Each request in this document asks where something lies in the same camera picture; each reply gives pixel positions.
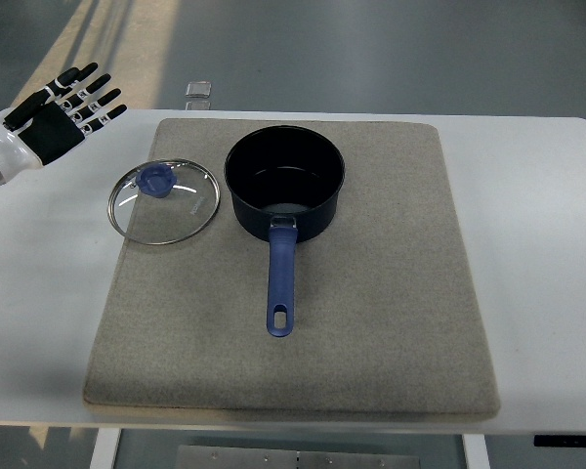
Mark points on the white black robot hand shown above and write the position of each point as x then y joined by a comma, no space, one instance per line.
55,119

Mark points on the glass pot lid blue knob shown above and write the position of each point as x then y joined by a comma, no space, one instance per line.
163,201

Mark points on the dark blue saucepan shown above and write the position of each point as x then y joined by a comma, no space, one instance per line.
284,183

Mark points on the white table leg left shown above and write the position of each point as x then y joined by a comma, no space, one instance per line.
105,448

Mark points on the white table leg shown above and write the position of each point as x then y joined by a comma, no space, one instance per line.
105,448
475,450

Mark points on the grey fabric mat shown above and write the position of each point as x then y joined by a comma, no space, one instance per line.
384,319

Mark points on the white table leg right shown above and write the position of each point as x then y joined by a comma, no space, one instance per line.
475,450

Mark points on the black table control panel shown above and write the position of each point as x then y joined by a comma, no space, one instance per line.
559,441

